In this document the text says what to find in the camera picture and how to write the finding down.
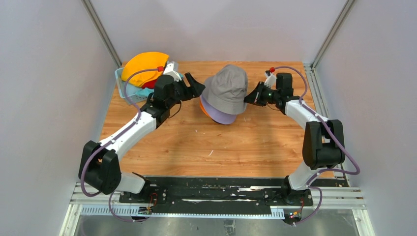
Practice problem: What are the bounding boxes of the red bucket hat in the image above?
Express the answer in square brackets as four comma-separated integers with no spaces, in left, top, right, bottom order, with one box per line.
[141,79,157,89]

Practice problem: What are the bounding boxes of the left aluminium corner rail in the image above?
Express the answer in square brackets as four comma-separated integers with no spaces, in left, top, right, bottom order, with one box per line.
[81,0,122,67]

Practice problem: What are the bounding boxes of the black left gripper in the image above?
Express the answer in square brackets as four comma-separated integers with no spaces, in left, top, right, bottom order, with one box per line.
[166,73,205,109]

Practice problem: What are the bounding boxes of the aluminium corner frame rail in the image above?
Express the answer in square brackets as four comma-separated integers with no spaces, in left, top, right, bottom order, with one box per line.
[303,0,356,186]

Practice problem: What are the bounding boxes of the teal plastic basket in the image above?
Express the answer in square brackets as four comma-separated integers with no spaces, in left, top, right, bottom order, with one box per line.
[115,67,154,105]

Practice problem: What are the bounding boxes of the grey bucket hat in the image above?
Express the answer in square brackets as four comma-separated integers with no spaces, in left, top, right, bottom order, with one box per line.
[202,64,248,115]

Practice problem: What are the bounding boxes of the lavender bucket hat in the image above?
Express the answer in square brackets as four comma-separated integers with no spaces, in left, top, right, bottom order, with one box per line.
[200,96,237,125]

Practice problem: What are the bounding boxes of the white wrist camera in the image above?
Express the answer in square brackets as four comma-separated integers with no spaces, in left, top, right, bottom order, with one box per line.
[163,61,182,82]
[265,70,276,89]

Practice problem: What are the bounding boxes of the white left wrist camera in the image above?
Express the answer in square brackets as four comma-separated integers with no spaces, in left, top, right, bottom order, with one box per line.
[163,61,182,82]

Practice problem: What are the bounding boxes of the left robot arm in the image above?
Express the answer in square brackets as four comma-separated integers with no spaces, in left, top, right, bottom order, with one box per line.
[79,73,205,203]

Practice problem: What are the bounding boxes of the yellow bucket hat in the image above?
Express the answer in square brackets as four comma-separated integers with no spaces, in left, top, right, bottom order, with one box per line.
[121,52,169,88]

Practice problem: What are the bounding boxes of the orange bucket hat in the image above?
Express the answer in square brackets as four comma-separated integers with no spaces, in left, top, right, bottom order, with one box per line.
[199,99,211,118]

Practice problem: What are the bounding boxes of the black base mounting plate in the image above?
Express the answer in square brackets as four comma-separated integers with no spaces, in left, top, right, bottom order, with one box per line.
[112,177,316,215]

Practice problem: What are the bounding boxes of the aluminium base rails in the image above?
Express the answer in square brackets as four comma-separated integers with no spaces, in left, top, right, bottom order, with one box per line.
[60,177,375,236]

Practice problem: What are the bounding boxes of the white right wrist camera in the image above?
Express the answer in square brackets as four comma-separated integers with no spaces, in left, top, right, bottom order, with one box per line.
[265,70,276,89]

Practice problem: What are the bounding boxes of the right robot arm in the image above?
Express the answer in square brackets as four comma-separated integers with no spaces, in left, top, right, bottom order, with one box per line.
[244,71,345,205]

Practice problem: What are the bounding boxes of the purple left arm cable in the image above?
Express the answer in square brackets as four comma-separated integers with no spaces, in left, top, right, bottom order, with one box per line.
[80,66,165,223]

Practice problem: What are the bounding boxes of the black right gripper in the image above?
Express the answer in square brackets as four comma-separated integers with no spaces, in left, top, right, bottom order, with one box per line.
[242,82,279,107]

